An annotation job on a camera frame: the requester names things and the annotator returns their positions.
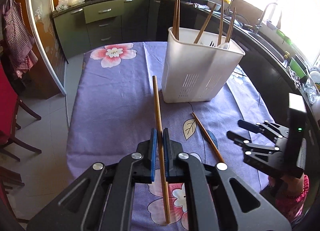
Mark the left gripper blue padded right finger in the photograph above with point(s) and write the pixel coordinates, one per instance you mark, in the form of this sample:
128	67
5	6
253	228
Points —
168	159

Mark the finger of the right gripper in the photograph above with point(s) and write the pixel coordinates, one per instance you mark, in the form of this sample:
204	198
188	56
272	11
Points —
266	128
246	144

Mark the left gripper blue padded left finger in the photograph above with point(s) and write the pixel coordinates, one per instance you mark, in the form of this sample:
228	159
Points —
152	153

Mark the brown wooden chopstick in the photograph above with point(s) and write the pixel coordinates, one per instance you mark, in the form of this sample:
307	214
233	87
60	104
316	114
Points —
210	141
221	23
231	25
165	190
177	22
207	20
175	18

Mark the person's right hand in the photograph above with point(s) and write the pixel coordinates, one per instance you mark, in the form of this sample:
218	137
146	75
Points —
294	183

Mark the purple floral tablecloth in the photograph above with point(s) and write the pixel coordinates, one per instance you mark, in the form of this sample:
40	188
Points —
114	111

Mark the green plastic basin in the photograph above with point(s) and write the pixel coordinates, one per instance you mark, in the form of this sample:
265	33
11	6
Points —
301	74

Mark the steel sink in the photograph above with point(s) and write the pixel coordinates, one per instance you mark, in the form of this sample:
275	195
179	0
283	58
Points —
242	22

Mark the white plastic utensil holder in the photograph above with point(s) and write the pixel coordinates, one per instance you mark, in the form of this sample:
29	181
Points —
196	72

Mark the wooden cutting board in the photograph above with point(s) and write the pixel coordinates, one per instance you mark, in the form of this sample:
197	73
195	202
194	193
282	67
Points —
251	13

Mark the green lower cabinets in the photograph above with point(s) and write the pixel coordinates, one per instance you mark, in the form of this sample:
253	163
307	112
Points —
103	22

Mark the red chair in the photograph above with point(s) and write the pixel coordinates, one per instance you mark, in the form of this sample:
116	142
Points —
10	103

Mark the white plastic bag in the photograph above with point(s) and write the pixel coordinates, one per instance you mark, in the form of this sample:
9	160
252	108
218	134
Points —
65	4

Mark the purple checked apron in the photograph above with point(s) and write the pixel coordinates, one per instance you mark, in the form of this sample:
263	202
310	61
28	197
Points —
18	40

